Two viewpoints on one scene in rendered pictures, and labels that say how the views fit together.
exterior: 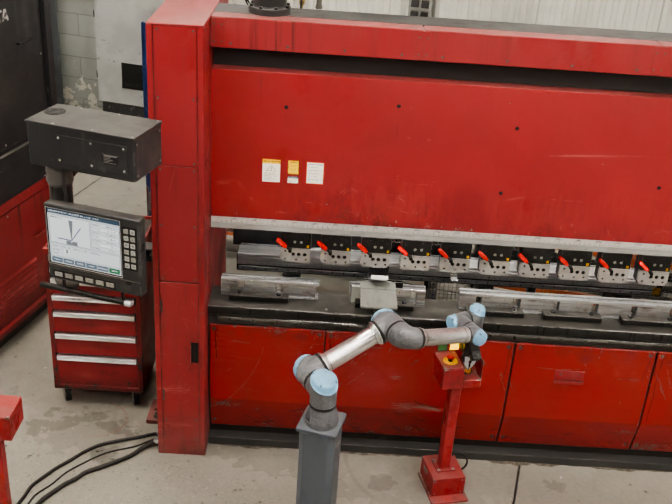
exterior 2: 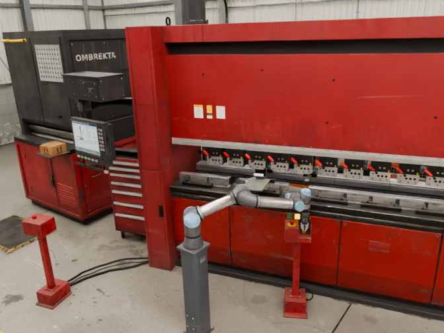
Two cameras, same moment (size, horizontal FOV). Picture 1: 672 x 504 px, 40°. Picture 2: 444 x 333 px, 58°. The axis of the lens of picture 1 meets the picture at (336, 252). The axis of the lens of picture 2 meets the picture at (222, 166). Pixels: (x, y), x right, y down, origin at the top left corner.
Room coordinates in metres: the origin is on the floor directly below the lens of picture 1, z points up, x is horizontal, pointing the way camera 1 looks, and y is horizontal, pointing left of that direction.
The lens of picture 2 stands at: (1.00, -1.19, 2.26)
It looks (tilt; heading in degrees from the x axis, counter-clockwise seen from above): 19 degrees down; 23
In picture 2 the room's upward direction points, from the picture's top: 2 degrees counter-clockwise
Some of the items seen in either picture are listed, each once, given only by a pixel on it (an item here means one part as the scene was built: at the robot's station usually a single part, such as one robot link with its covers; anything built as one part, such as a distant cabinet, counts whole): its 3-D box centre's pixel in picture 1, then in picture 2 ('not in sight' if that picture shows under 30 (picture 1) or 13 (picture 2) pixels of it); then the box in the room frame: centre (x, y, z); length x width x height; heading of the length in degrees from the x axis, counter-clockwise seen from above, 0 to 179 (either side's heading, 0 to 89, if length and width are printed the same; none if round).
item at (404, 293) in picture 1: (387, 293); (266, 186); (4.17, -0.28, 0.92); 0.39 x 0.06 x 0.10; 91
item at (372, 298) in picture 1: (378, 295); (256, 184); (4.03, -0.22, 1.00); 0.26 x 0.18 x 0.01; 1
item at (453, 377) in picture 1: (457, 364); (297, 227); (3.83, -0.63, 0.75); 0.20 x 0.16 x 0.18; 104
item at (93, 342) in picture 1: (105, 311); (142, 194); (4.51, 1.28, 0.50); 0.50 x 0.50 x 1.00; 1
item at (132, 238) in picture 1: (99, 244); (94, 140); (3.53, 1.01, 1.42); 0.45 x 0.12 x 0.36; 75
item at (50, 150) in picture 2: not in sight; (51, 148); (4.24, 2.25, 1.04); 0.30 x 0.26 x 0.12; 76
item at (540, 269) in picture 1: (534, 259); (353, 167); (4.18, -1.00, 1.18); 0.15 x 0.09 x 0.17; 91
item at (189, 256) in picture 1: (192, 226); (172, 147); (4.34, 0.75, 1.15); 0.85 x 0.25 x 2.30; 1
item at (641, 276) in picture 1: (652, 266); (437, 175); (4.19, -1.60, 1.18); 0.15 x 0.09 x 0.17; 91
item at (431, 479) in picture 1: (443, 478); (295, 302); (3.80, -0.64, 0.06); 0.25 x 0.20 x 0.12; 14
